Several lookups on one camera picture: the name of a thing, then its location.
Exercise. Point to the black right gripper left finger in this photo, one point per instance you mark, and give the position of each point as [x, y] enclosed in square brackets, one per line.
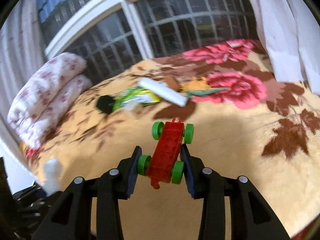
[70, 215]

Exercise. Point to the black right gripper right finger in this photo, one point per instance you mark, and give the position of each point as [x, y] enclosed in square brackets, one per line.
[251, 215]

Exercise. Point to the red toy car green wheels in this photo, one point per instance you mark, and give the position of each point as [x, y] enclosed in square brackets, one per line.
[163, 165]

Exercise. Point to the folded white floral quilt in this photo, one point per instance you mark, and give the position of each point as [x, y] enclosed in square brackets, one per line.
[46, 97]

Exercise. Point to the floral yellow bed blanket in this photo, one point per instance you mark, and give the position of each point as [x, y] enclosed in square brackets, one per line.
[254, 126]

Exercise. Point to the black round cloth lump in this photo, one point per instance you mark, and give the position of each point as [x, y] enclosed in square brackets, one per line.
[105, 104]

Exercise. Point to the green snack bag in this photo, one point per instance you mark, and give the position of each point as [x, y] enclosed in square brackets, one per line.
[136, 94]

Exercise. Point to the long white box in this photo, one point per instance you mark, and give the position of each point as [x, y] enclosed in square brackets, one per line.
[163, 91]

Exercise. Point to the white sheer left curtain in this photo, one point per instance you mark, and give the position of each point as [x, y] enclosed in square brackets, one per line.
[21, 51]

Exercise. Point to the white window frame with bars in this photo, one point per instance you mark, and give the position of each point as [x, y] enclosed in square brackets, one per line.
[112, 35]

